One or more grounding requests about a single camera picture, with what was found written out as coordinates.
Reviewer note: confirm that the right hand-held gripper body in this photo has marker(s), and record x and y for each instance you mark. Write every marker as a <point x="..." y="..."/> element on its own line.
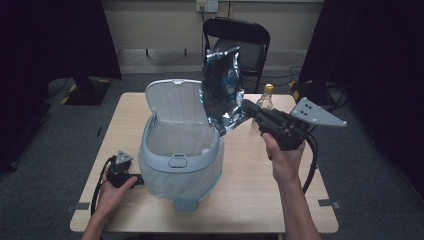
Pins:
<point x="283" y="128"/>

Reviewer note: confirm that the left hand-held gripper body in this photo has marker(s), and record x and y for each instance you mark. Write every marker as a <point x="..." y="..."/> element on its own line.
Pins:
<point x="120" y="166"/>

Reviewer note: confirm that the silver foil snack bag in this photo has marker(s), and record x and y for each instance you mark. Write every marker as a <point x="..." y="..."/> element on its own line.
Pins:
<point x="221" y="86"/>

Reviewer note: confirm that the white lidded trash can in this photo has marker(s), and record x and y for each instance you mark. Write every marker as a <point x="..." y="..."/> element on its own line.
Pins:
<point x="176" y="103"/>

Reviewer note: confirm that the person's left hand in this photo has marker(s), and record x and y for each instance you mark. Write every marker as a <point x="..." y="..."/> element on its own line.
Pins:
<point x="111" y="196"/>

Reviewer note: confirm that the person's right hand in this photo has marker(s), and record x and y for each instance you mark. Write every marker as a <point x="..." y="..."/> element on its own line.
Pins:
<point x="285" y="161"/>

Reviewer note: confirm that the clear bottle with yellow cap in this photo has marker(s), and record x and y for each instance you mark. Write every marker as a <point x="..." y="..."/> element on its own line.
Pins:
<point x="265" y="100"/>

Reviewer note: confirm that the grey tape strip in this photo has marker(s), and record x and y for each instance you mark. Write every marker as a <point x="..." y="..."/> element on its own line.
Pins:
<point x="78" y="206"/>
<point x="329" y="203"/>

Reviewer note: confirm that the black folding chair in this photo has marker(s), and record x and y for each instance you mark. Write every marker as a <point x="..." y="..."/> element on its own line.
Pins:
<point x="240" y="36"/>

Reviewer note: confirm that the black stand base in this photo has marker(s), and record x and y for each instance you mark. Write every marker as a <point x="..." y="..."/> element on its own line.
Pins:
<point x="88" y="91"/>

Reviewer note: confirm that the dark curtain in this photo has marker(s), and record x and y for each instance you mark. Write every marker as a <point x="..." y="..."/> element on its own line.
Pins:
<point x="53" y="36"/>
<point x="373" y="53"/>

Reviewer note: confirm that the white wall socket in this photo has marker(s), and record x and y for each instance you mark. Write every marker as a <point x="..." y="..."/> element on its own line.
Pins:
<point x="207" y="5"/>

